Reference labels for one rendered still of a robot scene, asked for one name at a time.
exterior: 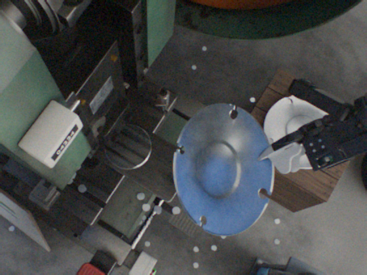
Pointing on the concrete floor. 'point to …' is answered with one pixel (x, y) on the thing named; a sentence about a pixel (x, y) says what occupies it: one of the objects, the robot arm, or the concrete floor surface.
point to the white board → (21, 218)
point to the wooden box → (300, 201)
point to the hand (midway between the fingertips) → (263, 154)
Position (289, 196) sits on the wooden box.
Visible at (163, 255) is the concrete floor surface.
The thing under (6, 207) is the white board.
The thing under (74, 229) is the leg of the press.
